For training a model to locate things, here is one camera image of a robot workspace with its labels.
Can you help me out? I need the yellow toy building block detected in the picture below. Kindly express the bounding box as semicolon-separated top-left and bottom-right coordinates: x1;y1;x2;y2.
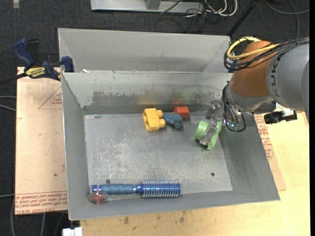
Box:
142;108;166;132

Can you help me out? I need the blue toy figure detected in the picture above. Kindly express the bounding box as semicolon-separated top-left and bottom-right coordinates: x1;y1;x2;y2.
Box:
162;113;184;130

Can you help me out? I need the black cylinder on white bracket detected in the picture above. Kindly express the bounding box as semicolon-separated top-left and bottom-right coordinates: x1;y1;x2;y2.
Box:
264;104;298;124

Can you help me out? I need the red toy block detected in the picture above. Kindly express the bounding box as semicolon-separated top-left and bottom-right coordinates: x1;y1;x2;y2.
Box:
173;106;190;120

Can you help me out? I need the grey metal bin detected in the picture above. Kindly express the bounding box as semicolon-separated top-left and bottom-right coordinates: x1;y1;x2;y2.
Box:
58;28;281;221

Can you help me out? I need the clear pink spinning top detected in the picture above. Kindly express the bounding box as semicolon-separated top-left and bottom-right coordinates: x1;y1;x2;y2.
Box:
87;191;109;205

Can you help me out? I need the blue round hairbrush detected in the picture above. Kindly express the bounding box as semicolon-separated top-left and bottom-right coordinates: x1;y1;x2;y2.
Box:
92;179;182;199

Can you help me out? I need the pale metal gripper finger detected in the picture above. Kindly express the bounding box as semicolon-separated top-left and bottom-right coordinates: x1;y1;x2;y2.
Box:
199;122;219;145

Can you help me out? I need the green plastic cup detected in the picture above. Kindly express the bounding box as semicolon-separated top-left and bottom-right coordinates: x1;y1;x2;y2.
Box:
195;120;222;150

